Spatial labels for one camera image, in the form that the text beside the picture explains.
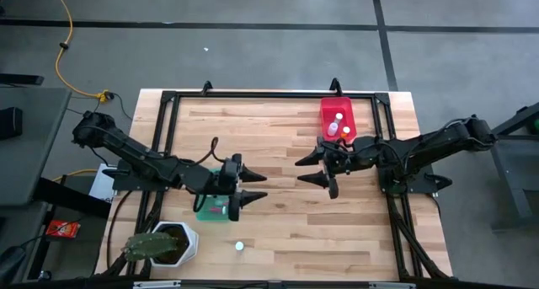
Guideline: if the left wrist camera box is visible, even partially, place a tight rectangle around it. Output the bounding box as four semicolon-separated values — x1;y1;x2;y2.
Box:
218;157;239;189

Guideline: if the white paper sheet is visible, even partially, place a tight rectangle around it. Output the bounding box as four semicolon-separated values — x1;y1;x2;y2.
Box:
88;163;117;202

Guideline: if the yellow extension cable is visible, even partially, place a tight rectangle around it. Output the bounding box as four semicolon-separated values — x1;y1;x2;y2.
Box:
51;168;100;184
49;0;111;102

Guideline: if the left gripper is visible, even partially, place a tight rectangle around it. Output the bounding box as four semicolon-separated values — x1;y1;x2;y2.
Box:
203;153;270;223

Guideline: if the silver metal bracket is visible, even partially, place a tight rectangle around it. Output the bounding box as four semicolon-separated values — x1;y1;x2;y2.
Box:
132;280;183;289
368;281;417;289

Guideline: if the green cactus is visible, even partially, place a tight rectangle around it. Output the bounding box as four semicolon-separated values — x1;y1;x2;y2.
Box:
120;232;180;263

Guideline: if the white hexagonal plant pot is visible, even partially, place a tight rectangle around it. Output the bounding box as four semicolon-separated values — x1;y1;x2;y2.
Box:
149;221;200;268

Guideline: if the teal plastic bin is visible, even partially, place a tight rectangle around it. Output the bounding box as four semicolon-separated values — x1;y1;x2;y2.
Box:
195;168;232;223

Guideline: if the reddish pink plastic bin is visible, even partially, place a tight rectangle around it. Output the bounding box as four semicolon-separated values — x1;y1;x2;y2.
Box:
319;96;359;144

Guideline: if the black metal stand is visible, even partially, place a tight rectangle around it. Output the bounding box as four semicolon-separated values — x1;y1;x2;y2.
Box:
479;101;539;232

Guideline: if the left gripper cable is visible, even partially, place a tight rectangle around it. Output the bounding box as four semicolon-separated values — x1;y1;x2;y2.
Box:
184;136;221;169

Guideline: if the grey side table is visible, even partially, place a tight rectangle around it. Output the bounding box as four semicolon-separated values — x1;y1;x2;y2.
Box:
0;86;72;208

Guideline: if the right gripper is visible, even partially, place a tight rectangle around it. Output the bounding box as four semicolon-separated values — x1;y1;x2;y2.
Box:
294;136;360;200

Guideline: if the black aluminium rig frame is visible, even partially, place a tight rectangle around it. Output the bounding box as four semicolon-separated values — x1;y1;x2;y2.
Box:
94;77;454;289

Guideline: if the red orange packet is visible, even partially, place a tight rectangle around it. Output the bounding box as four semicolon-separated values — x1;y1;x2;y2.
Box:
45;219;82;240

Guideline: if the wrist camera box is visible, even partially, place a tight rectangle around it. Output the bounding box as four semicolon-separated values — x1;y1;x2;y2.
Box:
334;139;360;166
218;157;239;189

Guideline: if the black support beam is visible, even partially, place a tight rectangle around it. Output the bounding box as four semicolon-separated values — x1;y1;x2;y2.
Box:
33;177;113;221

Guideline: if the flat black bar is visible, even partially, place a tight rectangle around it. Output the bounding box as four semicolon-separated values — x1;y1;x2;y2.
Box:
0;72;45;88

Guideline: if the black floor tape line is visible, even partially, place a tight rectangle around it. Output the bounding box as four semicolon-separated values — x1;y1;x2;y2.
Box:
0;18;539;35
370;0;399;93

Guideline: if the thin black floor cable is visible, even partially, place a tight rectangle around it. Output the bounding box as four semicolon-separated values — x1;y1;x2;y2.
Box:
66;92;134;122

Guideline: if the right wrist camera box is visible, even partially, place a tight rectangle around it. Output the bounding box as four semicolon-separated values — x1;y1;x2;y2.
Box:
334;139;360;166

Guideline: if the small black box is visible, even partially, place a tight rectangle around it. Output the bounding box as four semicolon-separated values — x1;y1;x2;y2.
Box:
0;106;24;142

